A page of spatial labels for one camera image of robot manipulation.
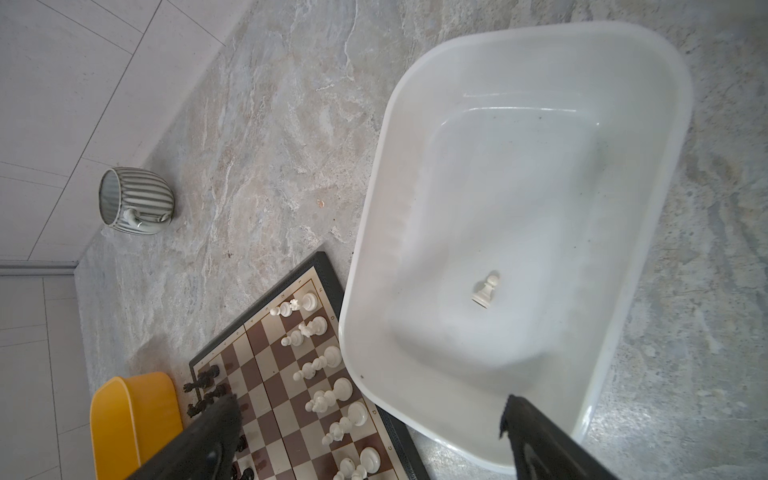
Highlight white chess pieces on board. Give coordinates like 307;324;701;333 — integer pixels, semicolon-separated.
240;280;398;479

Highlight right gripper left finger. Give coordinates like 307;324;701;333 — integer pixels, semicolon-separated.
128;394;242;479

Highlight black chess pieces on board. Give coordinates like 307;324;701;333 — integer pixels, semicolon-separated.
184;364;256;479

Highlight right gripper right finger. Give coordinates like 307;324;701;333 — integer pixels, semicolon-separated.
499;395;618;480

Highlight brown white chessboard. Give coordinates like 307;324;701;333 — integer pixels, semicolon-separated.
184;251;428;479

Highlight white ribbed ceramic cup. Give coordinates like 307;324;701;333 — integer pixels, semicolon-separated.
98;167;175;235

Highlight white pawn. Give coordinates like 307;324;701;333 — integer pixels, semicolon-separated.
472;274;499;309

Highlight white plastic tray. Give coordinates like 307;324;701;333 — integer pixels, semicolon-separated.
339;21;694;475

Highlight yellow plastic tray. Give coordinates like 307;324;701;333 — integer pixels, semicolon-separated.
90;372;183;479

